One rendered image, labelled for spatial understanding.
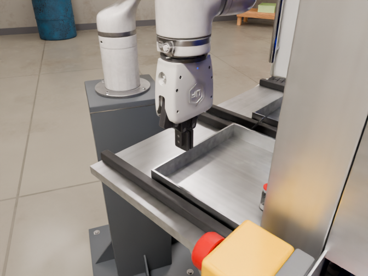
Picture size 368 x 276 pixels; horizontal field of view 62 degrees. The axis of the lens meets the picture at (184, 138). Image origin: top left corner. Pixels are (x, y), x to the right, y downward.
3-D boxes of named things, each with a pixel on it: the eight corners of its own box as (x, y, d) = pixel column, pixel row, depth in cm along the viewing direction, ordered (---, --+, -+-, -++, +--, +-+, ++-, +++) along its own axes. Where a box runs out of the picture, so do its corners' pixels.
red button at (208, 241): (239, 266, 32) (242, 240, 30) (214, 292, 30) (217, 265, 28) (211, 246, 35) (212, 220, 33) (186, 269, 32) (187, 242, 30)
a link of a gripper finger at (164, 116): (153, 122, 48) (173, 133, 53) (176, 79, 48) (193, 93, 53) (148, 120, 49) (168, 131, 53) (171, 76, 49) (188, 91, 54)
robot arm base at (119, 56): (92, 82, 113) (84, 29, 103) (143, 76, 118) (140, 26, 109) (98, 102, 97) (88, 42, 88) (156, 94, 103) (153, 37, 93)
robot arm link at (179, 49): (182, 43, 42) (182, 64, 43) (222, 33, 47) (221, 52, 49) (142, 34, 47) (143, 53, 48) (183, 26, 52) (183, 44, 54)
